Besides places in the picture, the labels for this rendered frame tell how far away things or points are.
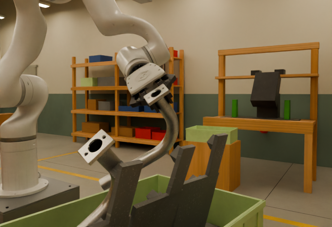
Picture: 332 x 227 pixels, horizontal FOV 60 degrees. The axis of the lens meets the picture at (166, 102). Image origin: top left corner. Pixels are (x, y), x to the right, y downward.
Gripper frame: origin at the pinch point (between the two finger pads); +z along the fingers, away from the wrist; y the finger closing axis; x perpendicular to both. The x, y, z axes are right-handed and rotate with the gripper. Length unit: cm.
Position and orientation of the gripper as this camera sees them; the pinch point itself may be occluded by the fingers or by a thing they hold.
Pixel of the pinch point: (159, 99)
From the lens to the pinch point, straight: 66.2
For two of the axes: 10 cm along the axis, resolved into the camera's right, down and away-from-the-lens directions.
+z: 3.4, 4.3, -8.4
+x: 4.4, 7.1, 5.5
